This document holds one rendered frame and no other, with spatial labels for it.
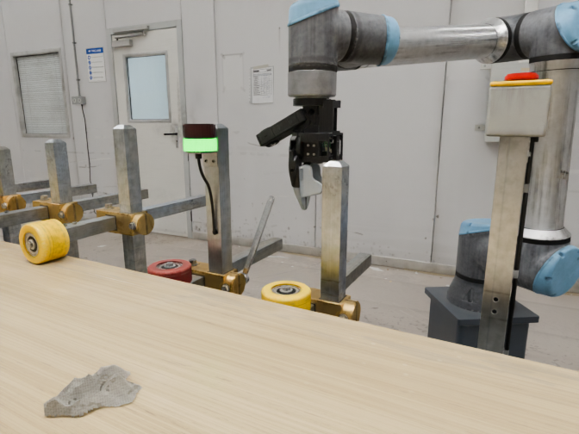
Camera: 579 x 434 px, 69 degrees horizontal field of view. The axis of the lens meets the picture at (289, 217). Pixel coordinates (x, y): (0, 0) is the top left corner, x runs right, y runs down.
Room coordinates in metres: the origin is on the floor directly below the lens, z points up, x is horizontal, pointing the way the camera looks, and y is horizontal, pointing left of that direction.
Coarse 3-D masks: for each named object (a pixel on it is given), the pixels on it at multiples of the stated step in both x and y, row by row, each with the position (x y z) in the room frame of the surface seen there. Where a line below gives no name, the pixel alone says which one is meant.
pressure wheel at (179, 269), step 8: (152, 264) 0.75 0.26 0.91; (160, 264) 0.76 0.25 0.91; (168, 264) 0.74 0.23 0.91; (176, 264) 0.76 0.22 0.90; (184, 264) 0.75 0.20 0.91; (152, 272) 0.72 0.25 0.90; (160, 272) 0.71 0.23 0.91; (168, 272) 0.71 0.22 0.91; (176, 272) 0.72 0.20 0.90; (184, 272) 0.73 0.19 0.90; (184, 280) 0.73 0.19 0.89
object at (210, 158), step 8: (192, 152) 0.76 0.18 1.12; (200, 152) 0.76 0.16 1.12; (208, 152) 0.77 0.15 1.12; (216, 152) 0.80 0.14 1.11; (200, 160) 0.78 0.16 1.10; (208, 160) 0.81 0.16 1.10; (216, 160) 0.80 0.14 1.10; (200, 168) 0.78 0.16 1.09; (208, 184) 0.79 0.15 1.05; (216, 232) 0.80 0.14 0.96
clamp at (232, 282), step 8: (200, 264) 0.86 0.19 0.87; (208, 264) 0.86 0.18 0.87; (192, 272) 0.83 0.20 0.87; (200, 272) 0.82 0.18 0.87; (208, 272) 0.81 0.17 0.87; (232, 272) 0.81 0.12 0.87; (208, 280) 0.81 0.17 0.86; (216, 280) 0.80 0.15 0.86; (224, 280) 0.79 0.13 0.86; (232, 280) 0.79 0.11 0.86; (240, 280) 0.81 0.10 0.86; (216, 288) 0.80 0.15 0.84; (224, 288) 0.78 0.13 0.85; (232, 288) 0.78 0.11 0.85; (240, 288) 0.81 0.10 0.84
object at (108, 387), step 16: (112, 368) 0.40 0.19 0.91; (80, 384) 0.37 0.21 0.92; (96, 384) 0.37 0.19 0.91; (112, 384) 0.37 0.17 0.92; (128, 384) 0.37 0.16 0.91; (48, 400) 0.35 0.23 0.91; (64, 400) 0.35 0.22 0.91; (80, 400) 0.35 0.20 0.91; (96, 400) 0.35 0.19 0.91; (112, 400) 0.36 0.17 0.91; (128, 400) 0.36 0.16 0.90
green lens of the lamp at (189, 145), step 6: (186, 144) 0.76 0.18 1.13; (192, 144) 0.75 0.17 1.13; (198, 144) 0.75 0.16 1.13; (204, 144) 0.75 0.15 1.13; (210, 144) 0.76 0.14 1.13; (186, 150) 0.76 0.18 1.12; (192, 150) 0.75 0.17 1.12; (198, 150) 0.75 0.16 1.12; (204, 150) 0.75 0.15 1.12; (210, 150) 0.76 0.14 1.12; (216, 150) 0.78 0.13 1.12
